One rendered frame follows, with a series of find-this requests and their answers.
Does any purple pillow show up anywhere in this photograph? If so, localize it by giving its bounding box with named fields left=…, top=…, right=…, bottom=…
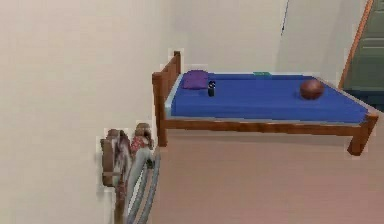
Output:
left=181, top=69, right=210, bottom=90

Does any wooden bed with blue mattress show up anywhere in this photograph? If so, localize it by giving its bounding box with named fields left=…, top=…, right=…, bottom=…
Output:
left=151, top=50, right=380, bottom=157

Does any brown basketball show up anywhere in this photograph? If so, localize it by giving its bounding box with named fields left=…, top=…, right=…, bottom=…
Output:
left=299, top=78, right=325, bottom=101

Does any green door with wooden frame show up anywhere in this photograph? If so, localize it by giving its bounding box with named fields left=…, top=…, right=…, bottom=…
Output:
left=338, top=0, right=384, bottom=92

